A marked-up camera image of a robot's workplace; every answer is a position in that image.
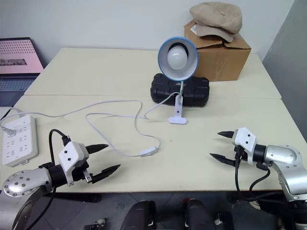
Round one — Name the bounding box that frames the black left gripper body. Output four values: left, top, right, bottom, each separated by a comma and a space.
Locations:
71, 160, 94, 184

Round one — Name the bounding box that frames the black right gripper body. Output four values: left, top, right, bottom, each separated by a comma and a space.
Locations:
233, 145, 249, 166

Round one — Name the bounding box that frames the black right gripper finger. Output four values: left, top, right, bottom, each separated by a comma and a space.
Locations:
209, 153, 237, 167
217, 130, 235, 139

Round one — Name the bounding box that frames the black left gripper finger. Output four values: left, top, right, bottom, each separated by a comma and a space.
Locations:
85, 144, 109, 155
91, 164, 121, 184

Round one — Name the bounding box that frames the blue clip desk lamp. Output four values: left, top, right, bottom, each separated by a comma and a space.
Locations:
157, 36, 199, 125

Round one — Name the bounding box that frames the dark rounded shape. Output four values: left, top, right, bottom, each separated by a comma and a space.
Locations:
184, 198, 215, 230
121, 200, 157, 230

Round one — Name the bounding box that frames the black plastic case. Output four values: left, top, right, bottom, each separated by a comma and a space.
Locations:
150, 73, 211, 108

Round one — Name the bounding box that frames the white power strip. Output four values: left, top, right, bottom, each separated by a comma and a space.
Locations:
1, 115, 39, 168

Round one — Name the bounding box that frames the brown cardboard box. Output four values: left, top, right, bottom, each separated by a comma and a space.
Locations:
184, 19, 252, 82

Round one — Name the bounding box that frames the white light bulb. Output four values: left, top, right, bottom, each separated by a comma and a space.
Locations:
167, 46, 189, 70

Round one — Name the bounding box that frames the beige flat cap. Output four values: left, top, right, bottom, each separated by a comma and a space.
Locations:
189, 1, 243, 43

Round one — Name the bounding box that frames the open laptop pink screen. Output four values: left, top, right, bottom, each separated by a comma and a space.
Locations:
0, 37, 45, 107

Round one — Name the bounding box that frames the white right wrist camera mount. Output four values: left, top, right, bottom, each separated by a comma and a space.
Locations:
231, 127, 258, 165

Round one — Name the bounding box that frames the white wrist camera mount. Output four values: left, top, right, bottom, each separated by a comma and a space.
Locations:
231, 127, 258, 165
59, 141, 90, 187

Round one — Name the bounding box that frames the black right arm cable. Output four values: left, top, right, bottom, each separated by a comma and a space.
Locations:
233, 146, 283, 205

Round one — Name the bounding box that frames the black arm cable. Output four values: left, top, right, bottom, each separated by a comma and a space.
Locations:
23, 129, 72, 230
233, 146, 283, 205

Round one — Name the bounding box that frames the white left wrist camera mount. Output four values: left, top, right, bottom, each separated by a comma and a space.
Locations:
59, 141, 90, 187

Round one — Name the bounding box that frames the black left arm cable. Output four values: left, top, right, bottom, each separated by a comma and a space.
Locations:
23, 129, 72, 230

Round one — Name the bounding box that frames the white lamp power cord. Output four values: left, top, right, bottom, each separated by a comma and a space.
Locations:
0, 92, 179, 158

